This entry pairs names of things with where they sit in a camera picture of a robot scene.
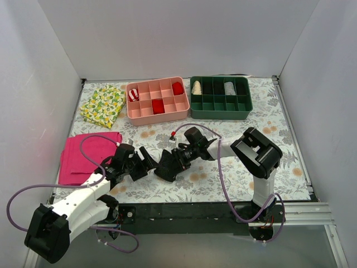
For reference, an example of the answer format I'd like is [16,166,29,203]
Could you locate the black striped underwear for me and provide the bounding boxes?
[154,150,184,183]

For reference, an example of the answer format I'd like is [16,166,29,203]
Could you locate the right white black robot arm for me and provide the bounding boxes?
[164,123,282,223]

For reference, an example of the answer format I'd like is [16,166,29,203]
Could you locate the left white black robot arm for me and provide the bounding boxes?
[25,143,158,264]

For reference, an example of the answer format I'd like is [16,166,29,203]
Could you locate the green divided organizer box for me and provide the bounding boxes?
[190,76,253,120]

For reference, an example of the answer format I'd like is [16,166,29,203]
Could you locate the magenta folded cloth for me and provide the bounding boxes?
[59,132,122,185]

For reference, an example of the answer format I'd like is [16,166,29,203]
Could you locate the pink divided organizer box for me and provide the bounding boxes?
[126,76,190,126]

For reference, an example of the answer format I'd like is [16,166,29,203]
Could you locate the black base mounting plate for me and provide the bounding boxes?
[86,203,287,237]

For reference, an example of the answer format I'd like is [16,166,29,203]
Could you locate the cream rolled cloth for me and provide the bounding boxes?
[191,81,202,95]

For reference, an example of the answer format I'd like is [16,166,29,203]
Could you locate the red rolled cloth front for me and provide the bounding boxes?
[152,99,165,114]

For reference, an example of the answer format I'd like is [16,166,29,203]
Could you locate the red rolled cloth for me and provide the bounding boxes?
[152,99,165,114]
[172,82,184,95]

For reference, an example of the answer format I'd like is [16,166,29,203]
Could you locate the lemon print folded cloth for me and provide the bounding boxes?
[80,85,126,129]

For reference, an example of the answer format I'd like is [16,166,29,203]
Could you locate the red rolled cloth back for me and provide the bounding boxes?
[172,82,184,95]

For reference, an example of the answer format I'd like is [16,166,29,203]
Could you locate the black rolled cloth left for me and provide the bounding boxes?
[202,82,214,95]

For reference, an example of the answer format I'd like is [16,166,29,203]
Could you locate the grey rolled cloth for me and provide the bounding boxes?
[224,82,236,95]

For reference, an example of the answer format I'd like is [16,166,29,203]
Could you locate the red white striped rolled sock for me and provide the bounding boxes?
[128,88,139,102]

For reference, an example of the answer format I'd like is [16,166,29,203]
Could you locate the aluminium frame rail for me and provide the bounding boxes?
[23,203,349,268]

